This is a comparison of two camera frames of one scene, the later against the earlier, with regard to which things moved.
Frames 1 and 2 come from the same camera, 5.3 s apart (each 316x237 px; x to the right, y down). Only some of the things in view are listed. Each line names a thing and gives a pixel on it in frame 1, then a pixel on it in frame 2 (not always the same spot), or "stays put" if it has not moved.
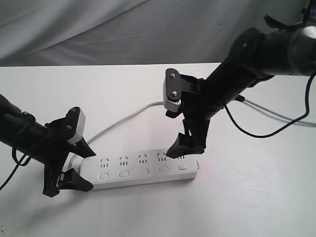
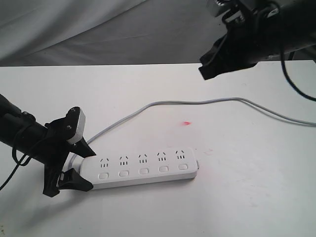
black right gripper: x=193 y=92 -> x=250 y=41
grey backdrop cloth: x=73 y=32 stays put
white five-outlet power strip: x=106 y=170 stays put
